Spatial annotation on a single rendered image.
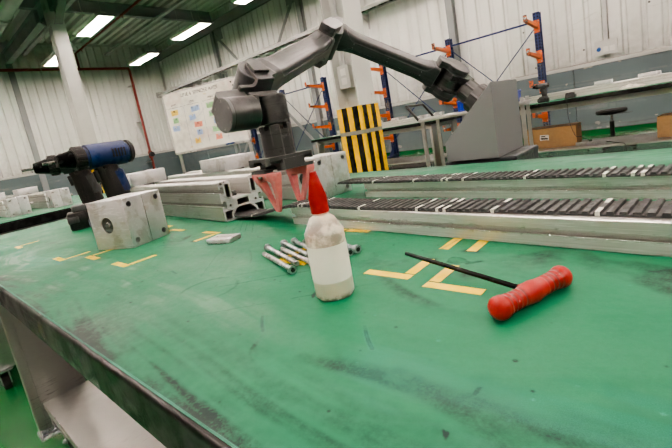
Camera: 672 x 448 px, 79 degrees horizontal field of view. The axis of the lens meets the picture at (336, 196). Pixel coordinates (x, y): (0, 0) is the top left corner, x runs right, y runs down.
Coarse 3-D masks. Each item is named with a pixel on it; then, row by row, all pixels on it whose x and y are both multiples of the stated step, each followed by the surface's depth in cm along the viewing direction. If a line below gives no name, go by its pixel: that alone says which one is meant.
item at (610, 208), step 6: (612, 198) 41; (624, 198) 40; (606, 204) 39; (612, 204) 40; (618, 204) 38; (624, 204) 39; (600, 210) 38; (606, 210) 38; (612, 210) 37; (618, 210) 38; (600, 216) 37; (606, 216) 37; (612, 216) 37
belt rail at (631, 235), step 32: (352, 224) 61; (384, 224) 56; (416, 224) 53; (448, 224) 49; (480, 224) 45; (512, 224) 43; (544, 224) 40; (576, 224) 38; (608, 224) 36; (640, 224) 34
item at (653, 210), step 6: (660, 198) 38; (654, 204) 37; (660, 204) 36; (666, 204) 37; (648, 210) 36; (654, 210) 35; (660, 210) 36; (666, 210) 35; (648, 216) 35; (654, 216) 35; (660, 216) 34; (666, 216) 34
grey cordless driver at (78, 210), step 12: (48, 156) 112; (36, 168) 110; (48, 168) 112; (60, 168) 113; (72, 180) 116; (84, 180) 117; (84, 192) 117; (96, 192) 119; (84, 204) 116; (72, 216) 114; (84, 216) 115; (72, 228) 114
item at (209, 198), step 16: (224, 176) 98; (240, 176) 91; (160, 192) 113; (176, 192) 104; (192, 192) 97; (208, 192) 90; (224, 192) 85; (240, 192) 93; (256, 192) 90; (176, 208) 104; (192, 208) 96; (208, 208) 90; (224, 208) 86; (240, 208) 96; (256, 208) 90
